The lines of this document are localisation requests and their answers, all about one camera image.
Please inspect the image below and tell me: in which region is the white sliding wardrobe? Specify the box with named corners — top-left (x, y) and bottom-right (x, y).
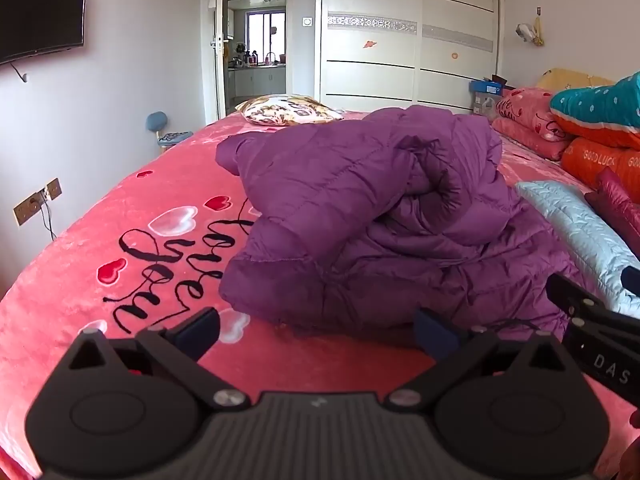
top-left (320, 0), bottom-right (501, 117)

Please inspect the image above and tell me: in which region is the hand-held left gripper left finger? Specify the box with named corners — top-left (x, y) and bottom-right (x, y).
top-left (47, 306), bottom-right (252, 411)

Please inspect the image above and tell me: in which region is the teal polka dot pillow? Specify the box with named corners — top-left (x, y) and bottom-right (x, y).
top-left (549, 71), bottom-right (640, 150)

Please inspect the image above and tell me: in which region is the dark red jacket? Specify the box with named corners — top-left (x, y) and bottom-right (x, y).
top-left (584, 166), bottom-right (640, 262)

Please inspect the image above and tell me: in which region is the gold wall socket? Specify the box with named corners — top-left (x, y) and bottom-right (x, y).
top-left (12, 177), bottom-right (62, 226)

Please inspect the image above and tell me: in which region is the black wall television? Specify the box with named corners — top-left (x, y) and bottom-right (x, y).
top-left (0, 0), bottom-right (88, 66)

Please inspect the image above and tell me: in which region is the light blue quilted jacket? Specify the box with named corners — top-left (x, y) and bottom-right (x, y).
top-left (515, 180), bottom-right (640, 319)

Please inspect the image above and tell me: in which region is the purple down jacket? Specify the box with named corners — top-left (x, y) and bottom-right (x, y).
top-left (216, 105), bottom-right (597, 352)

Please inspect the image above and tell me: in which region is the floral pillow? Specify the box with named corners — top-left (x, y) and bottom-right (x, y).
top-left (235, 94), bottom-right (346, 127)

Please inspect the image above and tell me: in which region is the white room door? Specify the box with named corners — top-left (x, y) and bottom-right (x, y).
top-left (210, 0), bottom-right (227, 123)

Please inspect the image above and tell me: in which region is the black power cable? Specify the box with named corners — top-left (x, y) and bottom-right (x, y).
top-left (39, 187), bottom-right (59, 241)

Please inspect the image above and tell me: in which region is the small blue chair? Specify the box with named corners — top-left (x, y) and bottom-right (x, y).
top-left (146, 110), bottom-right (194, 149)

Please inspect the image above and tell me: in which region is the kitchen window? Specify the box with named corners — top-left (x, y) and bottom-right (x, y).
top-left (247, 10), bottom-right (286, 65)

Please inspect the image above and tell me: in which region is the orange pillow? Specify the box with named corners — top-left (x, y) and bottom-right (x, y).
top-left (560, 136), bottom-right (640, 191)

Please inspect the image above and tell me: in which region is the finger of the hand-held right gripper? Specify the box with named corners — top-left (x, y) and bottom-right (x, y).
top-left (545, 273), bottom-right (610, 333)

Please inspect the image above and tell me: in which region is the blue storage box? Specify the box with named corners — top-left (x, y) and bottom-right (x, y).
top-left (470, 79), bottom-right (507, 116)

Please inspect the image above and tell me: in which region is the yellow pillow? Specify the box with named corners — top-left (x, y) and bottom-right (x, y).
top-left (536, 67), bottom-right (617, 92)

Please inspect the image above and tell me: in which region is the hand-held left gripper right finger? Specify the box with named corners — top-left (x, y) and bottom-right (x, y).
top-left (385, 307), bottom-right (586, 408)

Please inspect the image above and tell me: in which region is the pink heart printed blanket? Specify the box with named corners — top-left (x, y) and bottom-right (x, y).
top-left (0, 107), bottom-right (640, 480)

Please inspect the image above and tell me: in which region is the white kitchen cabinet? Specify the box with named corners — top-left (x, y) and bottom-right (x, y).
top-left (227, 65), bottom-right (287, 102)

